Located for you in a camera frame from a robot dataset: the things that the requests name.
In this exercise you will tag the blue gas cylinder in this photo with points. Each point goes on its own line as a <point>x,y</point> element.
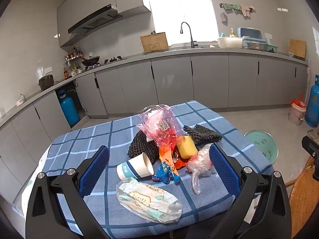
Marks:
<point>313,104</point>
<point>69,109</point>

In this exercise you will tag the blue dish rack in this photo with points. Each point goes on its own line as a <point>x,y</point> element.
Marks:
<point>249,32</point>

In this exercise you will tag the orange blue snack wrapper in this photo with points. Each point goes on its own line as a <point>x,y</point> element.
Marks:
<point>165,164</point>

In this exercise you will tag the yellow soap bottle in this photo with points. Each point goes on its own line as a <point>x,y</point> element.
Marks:
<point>232,32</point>

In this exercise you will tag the large wooden cutting board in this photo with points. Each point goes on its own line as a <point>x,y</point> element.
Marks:
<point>154,42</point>

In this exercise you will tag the small bottle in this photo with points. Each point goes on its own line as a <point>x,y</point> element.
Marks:
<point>23,98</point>

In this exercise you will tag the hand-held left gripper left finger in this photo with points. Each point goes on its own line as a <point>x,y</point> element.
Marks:
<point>94,169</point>

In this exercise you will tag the pink cellophane wrapper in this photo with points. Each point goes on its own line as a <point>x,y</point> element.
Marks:
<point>159,122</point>

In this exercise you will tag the white plastic basin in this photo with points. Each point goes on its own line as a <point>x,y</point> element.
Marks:
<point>229,42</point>

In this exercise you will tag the pink hanging gloves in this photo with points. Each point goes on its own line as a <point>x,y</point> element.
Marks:
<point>246,10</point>

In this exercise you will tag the white bin with red bag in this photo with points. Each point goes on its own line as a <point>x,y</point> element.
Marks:
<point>296,114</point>

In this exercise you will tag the black foam mesh net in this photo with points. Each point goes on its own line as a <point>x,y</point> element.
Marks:
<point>140,144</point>
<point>201,134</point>

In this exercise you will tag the spice rack with bottles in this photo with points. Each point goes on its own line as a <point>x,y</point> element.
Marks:
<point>73,59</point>

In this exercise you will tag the blue plaid tablecloth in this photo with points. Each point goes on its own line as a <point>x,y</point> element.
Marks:
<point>99,134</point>

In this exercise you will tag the yellow sponge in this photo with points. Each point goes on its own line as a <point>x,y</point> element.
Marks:
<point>187,147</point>

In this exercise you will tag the gas stove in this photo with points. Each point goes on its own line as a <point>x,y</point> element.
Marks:
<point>112,60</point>

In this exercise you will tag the dark rice cooker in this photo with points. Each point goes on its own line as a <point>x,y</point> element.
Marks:
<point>46,82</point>

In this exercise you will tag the clear wrapper with green print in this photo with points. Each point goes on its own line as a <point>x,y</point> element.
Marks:
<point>144,199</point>

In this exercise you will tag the green hanging cloth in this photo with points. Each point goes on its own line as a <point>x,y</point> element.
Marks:
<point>229,6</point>

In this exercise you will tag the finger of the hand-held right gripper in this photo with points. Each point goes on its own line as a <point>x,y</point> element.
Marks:
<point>311,145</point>

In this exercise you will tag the small wooden cutting board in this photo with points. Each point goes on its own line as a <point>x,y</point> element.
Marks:
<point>297,48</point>

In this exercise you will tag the green round stool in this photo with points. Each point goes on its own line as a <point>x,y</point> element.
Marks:
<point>264,142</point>

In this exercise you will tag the black range hood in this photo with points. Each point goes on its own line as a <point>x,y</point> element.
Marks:
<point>94,21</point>

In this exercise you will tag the white paper cup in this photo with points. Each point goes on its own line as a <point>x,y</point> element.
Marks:
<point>139,165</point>

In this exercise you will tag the black gooseneck faucet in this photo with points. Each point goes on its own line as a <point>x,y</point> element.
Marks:
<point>192,37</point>

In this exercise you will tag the wicker chair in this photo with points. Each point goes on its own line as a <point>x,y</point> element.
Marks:
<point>304,191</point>

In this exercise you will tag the grey upper cabinets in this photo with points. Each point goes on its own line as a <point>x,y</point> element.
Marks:
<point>82,2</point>

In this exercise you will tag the grey kitchen counter cabinets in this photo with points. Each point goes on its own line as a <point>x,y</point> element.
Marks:
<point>211,79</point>

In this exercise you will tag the bright window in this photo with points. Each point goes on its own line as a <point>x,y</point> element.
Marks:
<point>179,5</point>

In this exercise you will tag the clear plastic bag with red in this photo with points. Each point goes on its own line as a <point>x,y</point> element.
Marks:
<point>199,164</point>

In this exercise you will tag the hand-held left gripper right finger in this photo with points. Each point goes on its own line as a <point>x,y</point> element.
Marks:
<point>224,171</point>

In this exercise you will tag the metal bowl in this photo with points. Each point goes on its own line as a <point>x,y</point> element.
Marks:
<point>255,46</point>

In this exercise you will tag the black wok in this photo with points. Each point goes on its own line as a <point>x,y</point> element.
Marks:
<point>91,61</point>

